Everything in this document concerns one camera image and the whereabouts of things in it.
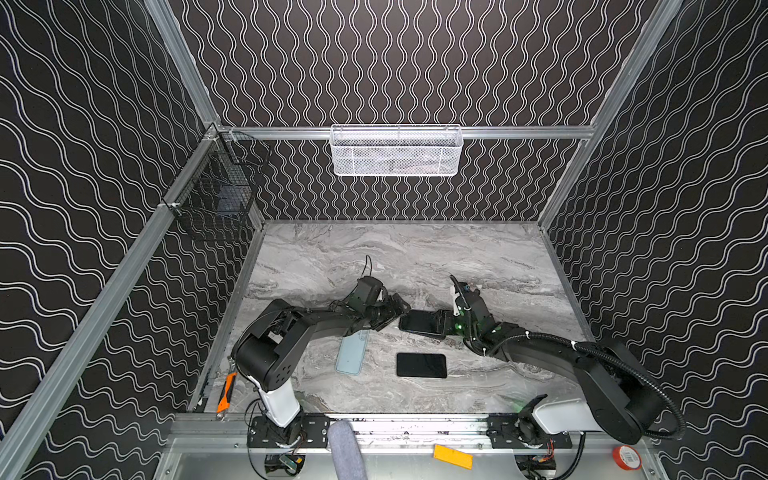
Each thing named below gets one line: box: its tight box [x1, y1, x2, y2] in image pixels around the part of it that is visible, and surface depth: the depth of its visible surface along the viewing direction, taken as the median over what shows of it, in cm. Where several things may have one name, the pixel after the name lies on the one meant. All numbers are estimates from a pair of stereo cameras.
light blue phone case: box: [336, 330, 370, 375], surface depth 89 cm
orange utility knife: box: [216, 372, 238, 413], surface depth 81 cm
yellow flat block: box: [434, 444, 473, 470], surface depth 72 cm
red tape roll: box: [612, 445, 643, 471], surface depth 71 cm
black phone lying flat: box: [396, 353, 447, 378], surface depth 88 cm
